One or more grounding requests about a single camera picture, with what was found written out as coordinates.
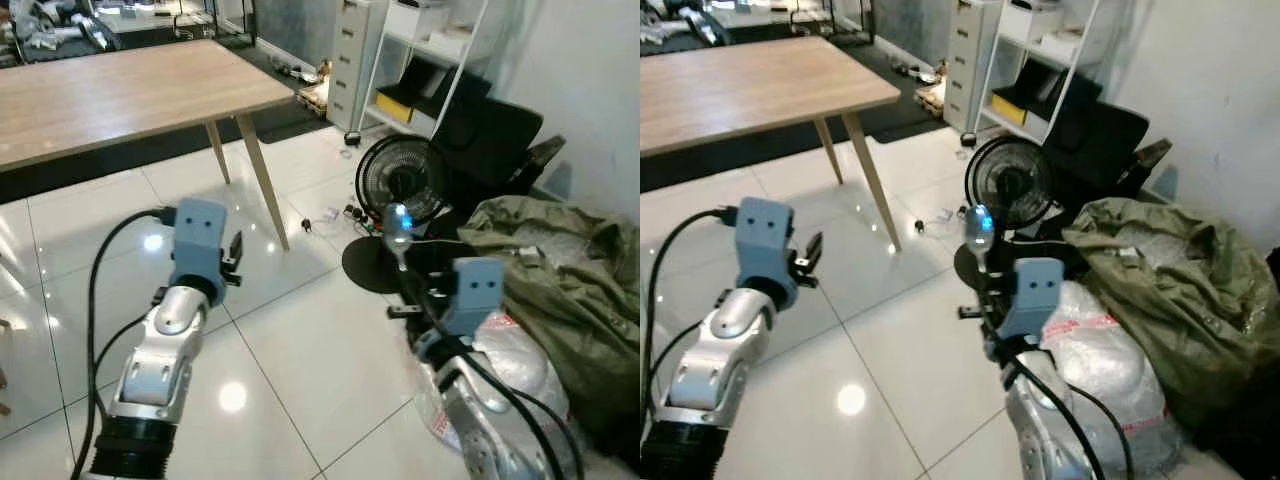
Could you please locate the white metal shelf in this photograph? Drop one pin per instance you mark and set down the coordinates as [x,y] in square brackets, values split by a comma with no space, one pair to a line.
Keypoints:
[425,45]
[1040,52]

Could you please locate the black office chair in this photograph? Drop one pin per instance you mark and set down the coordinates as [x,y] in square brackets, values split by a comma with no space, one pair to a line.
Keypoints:
[490,140]
[1100,140]

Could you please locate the white storage box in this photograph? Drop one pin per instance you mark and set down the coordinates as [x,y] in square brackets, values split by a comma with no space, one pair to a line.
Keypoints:
[1035,18]
[415,18]

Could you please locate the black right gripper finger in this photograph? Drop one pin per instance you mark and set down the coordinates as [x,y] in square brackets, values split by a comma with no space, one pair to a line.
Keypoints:
[431,256]
[408,268]
[999,264]
[982,272]

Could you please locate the olive green sack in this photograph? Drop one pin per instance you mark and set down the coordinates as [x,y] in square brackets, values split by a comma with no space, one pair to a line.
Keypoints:
[1180,290]
[570,280]

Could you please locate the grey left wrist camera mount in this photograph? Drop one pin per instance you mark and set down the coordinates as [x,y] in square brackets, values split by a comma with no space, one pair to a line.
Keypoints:
[198,240]
[765,240]

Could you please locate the grey drawer cabinet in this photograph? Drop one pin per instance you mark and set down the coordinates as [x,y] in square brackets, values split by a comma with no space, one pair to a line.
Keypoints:
[965,50]
[350,50]

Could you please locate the black screen on shelf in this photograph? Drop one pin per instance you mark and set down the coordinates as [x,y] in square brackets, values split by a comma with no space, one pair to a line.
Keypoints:
[432,82]
[1045,85]

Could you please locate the small wooden crate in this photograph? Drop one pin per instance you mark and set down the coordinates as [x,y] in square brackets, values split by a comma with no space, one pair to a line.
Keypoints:
[930,98]
[313,102]

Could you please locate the light wooden table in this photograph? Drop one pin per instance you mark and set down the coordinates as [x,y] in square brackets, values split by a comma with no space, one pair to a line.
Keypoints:
[760,90]
[120,95]

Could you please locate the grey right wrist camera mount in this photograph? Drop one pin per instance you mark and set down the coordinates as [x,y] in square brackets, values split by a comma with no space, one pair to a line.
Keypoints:
[1033,292]
[475,290]

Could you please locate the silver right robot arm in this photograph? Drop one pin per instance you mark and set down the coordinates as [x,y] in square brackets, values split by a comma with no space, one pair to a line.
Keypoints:
[1040,430]
[480,420]

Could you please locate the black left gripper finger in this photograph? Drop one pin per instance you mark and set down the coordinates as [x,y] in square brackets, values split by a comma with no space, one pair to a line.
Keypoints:
[814,246]
[237,246]

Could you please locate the dark brown flat case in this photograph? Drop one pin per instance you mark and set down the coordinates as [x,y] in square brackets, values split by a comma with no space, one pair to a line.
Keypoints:
[545,160]
[1153,162]

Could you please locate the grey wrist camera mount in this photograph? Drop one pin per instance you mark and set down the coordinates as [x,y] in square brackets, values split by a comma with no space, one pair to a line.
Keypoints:
[765,240]
[1033,292]
[475,290]
[198,240]

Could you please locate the yellow box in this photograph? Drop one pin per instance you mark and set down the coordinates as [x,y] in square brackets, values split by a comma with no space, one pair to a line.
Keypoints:
[393,107]
[1008,110]

